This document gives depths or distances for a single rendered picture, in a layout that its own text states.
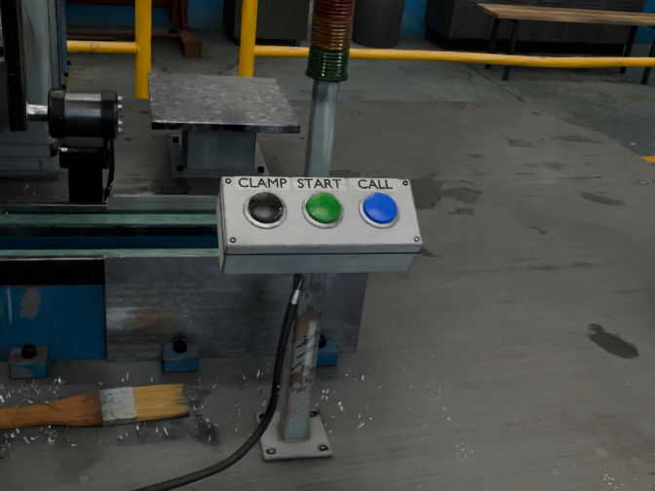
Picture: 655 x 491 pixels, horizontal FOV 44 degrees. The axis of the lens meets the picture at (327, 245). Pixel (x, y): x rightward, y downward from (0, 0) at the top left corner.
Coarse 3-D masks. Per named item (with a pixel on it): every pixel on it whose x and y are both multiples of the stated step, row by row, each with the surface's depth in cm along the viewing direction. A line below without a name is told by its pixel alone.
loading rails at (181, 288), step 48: (0, 240) 93; (48, 240) 94; (96, 240) 95; (144, 240) 97; (192, 240) 98; (0, 288) 85; (48, 288) 86; (96, 288) 87; (144, 288) 87; (192, 288) 89; (240, 288) 90; (288, 288) 91; (336, 288) 93; (0, 336) 87; (48, 336) 88; (96, 336) 90; (144, 336) 90; (192, 336) 91; (240, 336) 93; (336, 336) 96
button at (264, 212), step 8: (264, 192) 68; (256, 200) 67; (264, 200) 68; (272, 200) 68; (280, 200) 68; (248, 208) 67; (256, 208) 67; (264, 208) 67; (272, 208) 67; (280, 208) 68; (256, 216) 67; (264, 216) 67; (272, 216) 67; (280, 216) 67
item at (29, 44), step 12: (24, 12) 112; (0, 24) 99; (24, 24) 110; (0, 36) 100; (24, 36) 108; (0, 48) 100; (24, 48) 106; (0, 72) 102; (0, 84) 102; (0, 96) 103; (0, 108) 104; (0, 120) 104; (0, 132) 106
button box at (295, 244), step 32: (224, 192) 68; (256, 192) 68; (288, 192) 69; (320, 192) 70; (352, 192) 71; (384, 192) 72; (224, 224) 67; (256, 224) 67; (288, 224) 68; (320, 224) 68; (352, 224) 69; (384, 224) 69; (416, 224) 70; (224, 256) 67; (256, 256) 68; (288, 256) 68; (320, 256) 69; (352, 256) 70; (384, 256) 70
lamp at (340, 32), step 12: (312, 12) 116; (312, 24) 116; (324, 24) 114; (336, 24) 114; (348, 24) 115; (312, 36) 116; (324, 36) 115; (336, 36) 115; (348, 36) 116; (324, 48) 115; (336, 48) 116; (348, 48) 117
